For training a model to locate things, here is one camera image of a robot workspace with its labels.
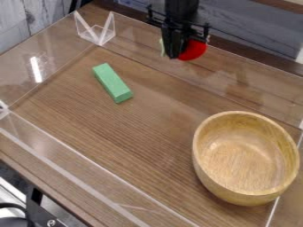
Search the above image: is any black table clamp bracket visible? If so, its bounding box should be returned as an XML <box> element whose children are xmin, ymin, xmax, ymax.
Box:
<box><xmin>26</xmin><ymin>187</ymin><xmax>66</xmax><ymax>227</ymax></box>

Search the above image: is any red plush strawberry toy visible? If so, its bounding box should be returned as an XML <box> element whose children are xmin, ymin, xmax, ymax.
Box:
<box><xmin>175</xmin><ymin>39</ymin><xmax>207</xmax><ymax>61</ymax></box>

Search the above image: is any green rectangular block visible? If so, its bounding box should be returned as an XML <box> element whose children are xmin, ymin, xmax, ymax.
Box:
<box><xmin>92</xmin><ymin>63</ymin><xmax>132</xmax><ymax>104</ymax></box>

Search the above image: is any wooden bowl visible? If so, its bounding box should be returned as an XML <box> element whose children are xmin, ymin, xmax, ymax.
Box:
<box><xmin>192</xmin><ymin>111</ymin><xmax>300</xmax><ymax>207</ymax></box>

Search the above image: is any clear acrylic corner bracket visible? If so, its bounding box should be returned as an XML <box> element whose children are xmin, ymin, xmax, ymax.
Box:
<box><xmin>73</xmin><ymin>12</ymin><xmax>116</xmax><ymax>46</ymax></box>

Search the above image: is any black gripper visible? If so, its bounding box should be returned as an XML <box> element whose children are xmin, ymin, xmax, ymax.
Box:
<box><xmin>145</xmin><ymin>4</ymin><xmax>211</xmax><ymax>59</ymax></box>

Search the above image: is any clear acrylic table enclosure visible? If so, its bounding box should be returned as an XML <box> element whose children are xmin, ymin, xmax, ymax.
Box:
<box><xmin>0</xmin><ymin>6</ymin><xmax>303</xmax><ymax>227</ymax></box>

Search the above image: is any black cable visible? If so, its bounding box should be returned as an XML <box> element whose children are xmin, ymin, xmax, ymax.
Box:
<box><xmin>0</xmin><ymin>202</ymin><xmax>34</xmax><ymax>227</ymax></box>

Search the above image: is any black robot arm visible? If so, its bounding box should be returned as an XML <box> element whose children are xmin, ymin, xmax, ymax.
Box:
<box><xmin>147</xmin><ymin>0</ymin><xmax>211</xmax><ymax>61</ymax></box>

